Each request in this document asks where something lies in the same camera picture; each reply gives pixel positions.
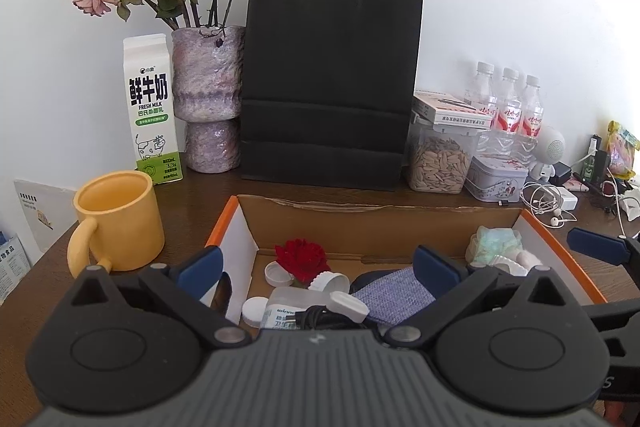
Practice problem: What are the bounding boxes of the blue knit cloth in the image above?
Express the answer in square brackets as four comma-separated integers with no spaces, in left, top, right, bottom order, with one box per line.
[349,268,435,326]

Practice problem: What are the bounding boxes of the white bottle cap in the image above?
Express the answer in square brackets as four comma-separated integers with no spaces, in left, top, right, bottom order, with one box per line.
[264,261,294,287]

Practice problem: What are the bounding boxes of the small white device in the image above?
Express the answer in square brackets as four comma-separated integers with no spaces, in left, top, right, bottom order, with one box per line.
[326,291,370,324]

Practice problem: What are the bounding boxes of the red artificial rose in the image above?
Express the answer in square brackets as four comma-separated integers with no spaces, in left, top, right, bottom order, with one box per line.
[274,239,330,284]

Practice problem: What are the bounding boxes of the large white ribbed cap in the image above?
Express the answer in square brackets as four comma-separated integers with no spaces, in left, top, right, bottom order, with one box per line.
[308,271,350,294]

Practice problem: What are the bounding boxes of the white charger block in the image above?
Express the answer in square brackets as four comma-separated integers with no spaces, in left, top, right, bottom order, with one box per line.
[551,185,578,211]

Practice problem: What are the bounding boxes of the small white round lid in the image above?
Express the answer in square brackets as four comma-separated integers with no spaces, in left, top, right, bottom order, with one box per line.
[241,297,268,329]

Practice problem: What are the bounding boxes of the pink flat item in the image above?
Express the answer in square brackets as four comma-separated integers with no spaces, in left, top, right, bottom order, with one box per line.
[570,174,601,194]

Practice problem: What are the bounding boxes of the small green bottle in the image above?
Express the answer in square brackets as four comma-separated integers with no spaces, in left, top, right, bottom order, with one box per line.
[582,153,596,183]

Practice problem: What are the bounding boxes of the black power adapter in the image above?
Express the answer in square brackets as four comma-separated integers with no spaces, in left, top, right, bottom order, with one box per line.
[549,161,573,186]

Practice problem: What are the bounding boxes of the yellow ceramic mug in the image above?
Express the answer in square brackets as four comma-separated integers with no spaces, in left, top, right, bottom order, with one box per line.
[66,170,165,277]

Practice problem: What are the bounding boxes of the white wet wipes pack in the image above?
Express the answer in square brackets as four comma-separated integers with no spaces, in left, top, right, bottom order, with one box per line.
[260,286,329,329]

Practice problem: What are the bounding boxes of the red orange cardboard box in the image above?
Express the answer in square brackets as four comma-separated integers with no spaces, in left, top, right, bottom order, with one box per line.
[207,195,606,323]

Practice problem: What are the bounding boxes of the colourful snack bag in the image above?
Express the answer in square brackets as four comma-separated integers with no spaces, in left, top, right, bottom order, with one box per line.
[605,120,640,181]

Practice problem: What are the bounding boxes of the clear seed storage container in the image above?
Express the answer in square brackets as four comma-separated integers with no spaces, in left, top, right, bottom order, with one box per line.
[407,113,480,194]

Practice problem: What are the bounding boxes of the white green milk carton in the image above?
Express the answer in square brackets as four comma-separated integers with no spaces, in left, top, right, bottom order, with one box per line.
[122,34,182,185]

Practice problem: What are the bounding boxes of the middle water bottle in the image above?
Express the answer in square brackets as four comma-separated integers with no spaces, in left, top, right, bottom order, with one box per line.
[488,67,522,156]

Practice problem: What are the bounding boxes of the water bottle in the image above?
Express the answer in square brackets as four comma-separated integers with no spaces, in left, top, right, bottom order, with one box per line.
[488,67,522,156]
[463,62,497,115]
[513,75,544,166]

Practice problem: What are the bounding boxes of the right water bottle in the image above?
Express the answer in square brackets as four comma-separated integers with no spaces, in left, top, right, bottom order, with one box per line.
[513,75,544,166]

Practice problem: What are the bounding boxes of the white card leaflet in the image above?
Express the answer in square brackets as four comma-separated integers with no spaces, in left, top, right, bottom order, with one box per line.
[14,180,77,254]

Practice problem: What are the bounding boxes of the flat white red box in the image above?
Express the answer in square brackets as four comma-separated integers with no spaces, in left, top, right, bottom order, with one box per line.
[412,91,491,131]

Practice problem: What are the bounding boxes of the left water bottle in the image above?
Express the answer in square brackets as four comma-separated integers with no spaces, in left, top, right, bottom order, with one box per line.
[463,62,497,115]

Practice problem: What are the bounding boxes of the purple textured vase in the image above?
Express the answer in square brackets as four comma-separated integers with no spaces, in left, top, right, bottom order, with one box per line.
[172,26,245,173]

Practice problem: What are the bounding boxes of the black paper shopping bag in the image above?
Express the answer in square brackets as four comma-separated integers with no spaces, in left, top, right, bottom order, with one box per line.
[241,0,423,191]

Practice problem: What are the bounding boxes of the white cable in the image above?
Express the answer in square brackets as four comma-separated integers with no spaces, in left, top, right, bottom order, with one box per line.
[579,141,640,238]

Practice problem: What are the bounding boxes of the white wired earphones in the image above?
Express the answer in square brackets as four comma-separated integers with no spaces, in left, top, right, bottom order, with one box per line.
[521,182,577,230]

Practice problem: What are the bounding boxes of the black stand with cables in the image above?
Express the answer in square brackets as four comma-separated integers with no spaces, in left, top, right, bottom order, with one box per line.
[586,134,614,198]

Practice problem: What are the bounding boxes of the coiled black cable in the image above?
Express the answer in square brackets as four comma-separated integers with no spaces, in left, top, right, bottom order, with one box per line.
[293,303,371,332]

